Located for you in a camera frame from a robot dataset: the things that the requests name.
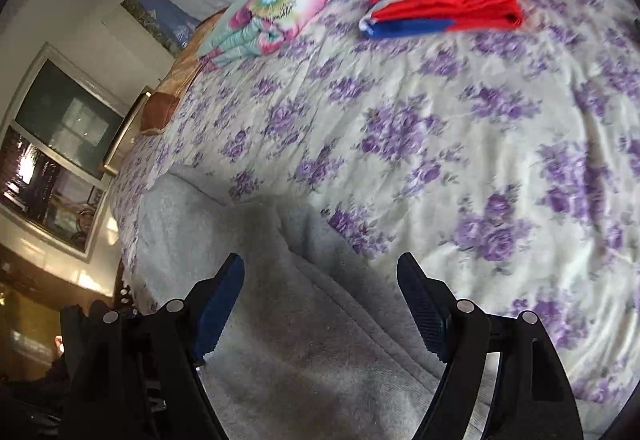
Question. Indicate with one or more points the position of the folded turquoise floral quilt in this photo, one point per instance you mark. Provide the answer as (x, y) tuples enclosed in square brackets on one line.
[(252, 28)]

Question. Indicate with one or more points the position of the window with white frame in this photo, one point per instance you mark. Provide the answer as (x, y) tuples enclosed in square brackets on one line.
[(54, 137)]

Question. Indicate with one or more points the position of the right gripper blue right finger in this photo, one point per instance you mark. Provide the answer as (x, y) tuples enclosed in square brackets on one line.
[(532, 397)]

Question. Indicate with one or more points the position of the folded red blue shorts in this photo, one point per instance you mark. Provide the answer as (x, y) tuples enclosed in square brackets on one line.
[(387, 19)]

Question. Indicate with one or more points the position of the purple floral bedspread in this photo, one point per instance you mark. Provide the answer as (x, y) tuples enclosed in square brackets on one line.
[(505, 162)]

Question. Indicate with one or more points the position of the grey fleece sweatpants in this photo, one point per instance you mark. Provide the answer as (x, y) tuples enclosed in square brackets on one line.
[(319, 345)]

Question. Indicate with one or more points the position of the brown orange folded blanket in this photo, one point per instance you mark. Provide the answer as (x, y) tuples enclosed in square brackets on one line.
[(165, 99)]

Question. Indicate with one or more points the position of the blue patterned pillow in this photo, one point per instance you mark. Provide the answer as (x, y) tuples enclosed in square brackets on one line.
[(169, 25)]

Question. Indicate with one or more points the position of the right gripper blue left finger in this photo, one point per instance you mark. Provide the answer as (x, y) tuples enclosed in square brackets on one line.
[(135, 376)]

